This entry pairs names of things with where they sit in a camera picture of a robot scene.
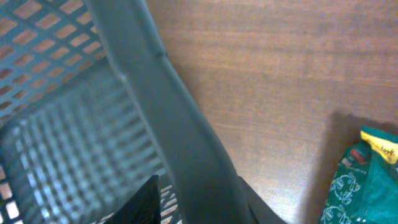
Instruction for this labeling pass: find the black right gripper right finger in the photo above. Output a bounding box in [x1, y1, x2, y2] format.
[239, 177, 287, 224]

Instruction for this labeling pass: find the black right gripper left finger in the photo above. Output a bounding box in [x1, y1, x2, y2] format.
[105, 175, 161, 224]

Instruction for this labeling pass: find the grey plastic shopping basket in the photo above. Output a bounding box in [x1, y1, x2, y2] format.
[1, 1, 256, 223]

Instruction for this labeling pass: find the green Nescafe coffee bag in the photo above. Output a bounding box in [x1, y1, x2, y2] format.
[318, 126, 397, 224]

